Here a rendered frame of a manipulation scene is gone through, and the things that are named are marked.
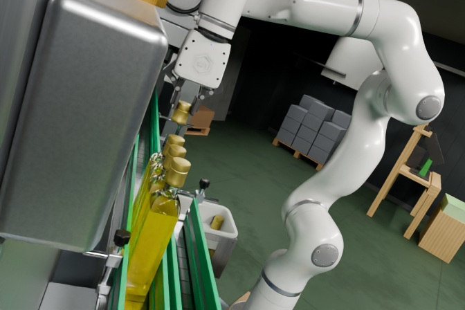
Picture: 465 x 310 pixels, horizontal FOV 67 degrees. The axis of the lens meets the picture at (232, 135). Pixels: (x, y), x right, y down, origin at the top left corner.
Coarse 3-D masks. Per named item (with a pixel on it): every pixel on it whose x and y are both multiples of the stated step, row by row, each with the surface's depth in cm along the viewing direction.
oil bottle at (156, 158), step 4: (156, 152) 81; (152, 156) 81; (156, 156) 79; (160, 156) 79; (152, 160) 79; (156, 160) 78; (160, 160) 78; (148, 164) 81; (152, 164) 78; (148, 168) 79; (144, 176) 81; (144, 180) 80; (140, 184) 83; (140, 188) 81; (136, 196) 84; (136, 200) 81; (132, 212) 82
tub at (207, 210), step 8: (184, 200) 120; (184, 208) 121; (200, 208) 123; (208, 208) 123; (216, 208) 124; (224, 208) 125; (208, 216) 124; (224, 216) 124; (208, 224) 124; (224, 224) 122; (232, 224) 116; (216, 232) 108; (224, 232) 110; (232, 232) 114
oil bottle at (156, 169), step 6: (150, 168) 76; (156, 168) 74; (162, 168) 74; (150, 174) 73; (156, 174) 73; (144, 186) 76; (138, 198) 78; (138, 204) 75; (132, 216) 79; (132, 222) 76
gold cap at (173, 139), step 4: (172, 136) 73; (176, 136) 74; (180, 136) 75; (168, 140) 73; (172, 140) 72; (176, 140) 72; (180, 140) 73; (184, 140) 74; (168, 144) 73; (172, 144) 72; (176, 144) 72; (180, 144) 73; (164, 148) 74; (168, 148) 73; (164, 152) 73
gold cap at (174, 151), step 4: (172, 148) 67; (176, 148) 68; (180, 148) 69; (168, 152) 68; (172, 152) 67; (176, 152) 67; (180, 152) 67; (184, 152) 68; (168, 156) 67; (172, 156) 67; (176, 156) 67; (180, 156) 67; (184, 156) 69; (164, 160) 69; (168, 160) 67; (164, 164) 68; (168, 164) 68; (168, 168) 68
